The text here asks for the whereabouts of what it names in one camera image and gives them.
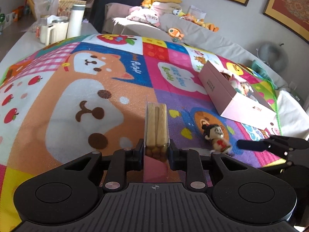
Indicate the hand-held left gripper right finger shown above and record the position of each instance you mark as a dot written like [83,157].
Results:
[172,157]

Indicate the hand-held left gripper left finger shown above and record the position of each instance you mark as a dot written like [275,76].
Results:
[139,154]

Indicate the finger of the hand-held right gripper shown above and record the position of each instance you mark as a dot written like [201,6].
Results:
[251,145]
[295,166]

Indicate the clear biscuit stick box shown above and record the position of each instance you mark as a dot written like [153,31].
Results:
[157,125]

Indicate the small felt figurine doll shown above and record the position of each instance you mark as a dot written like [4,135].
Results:
[216,135]

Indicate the pink cardboard box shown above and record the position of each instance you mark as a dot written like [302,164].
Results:
[224,96]

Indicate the white cushion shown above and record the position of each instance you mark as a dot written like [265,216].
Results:
[292,113]

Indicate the pastel toy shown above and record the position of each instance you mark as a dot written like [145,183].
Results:
[237,84]

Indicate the teal cloth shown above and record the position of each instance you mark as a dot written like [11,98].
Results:
[262,71]

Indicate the colourful printed play mat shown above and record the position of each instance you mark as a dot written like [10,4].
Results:
[72,96]

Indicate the grey neck pillow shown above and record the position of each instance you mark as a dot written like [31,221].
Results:
[277,55]

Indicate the beige sofa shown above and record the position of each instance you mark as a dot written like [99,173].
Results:
[217,43]

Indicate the small teal plush toy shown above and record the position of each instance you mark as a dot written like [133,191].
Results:
[176,40]

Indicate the orange fish plush toy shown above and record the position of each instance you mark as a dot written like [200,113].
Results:
[175,32]

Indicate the orange tiger plush toy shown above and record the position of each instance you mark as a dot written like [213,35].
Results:
[205,24]

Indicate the pink plush toy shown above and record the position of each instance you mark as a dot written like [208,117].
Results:
[144,17]

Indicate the clear plastic packet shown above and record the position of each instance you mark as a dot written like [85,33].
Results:
[196,11]

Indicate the cream lidded jug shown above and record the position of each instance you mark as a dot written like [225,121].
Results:
[59,31]

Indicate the white thermos bottle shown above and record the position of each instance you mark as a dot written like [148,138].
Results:
[76,21]

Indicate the large framed red picture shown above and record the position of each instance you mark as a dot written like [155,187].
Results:
[289,2]

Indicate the glass jar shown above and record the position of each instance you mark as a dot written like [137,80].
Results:
[43,20]

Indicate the wicker basket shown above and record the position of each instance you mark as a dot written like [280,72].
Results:
[65,7]

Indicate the clear plastic bag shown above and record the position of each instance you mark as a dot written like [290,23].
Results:
[45,2]

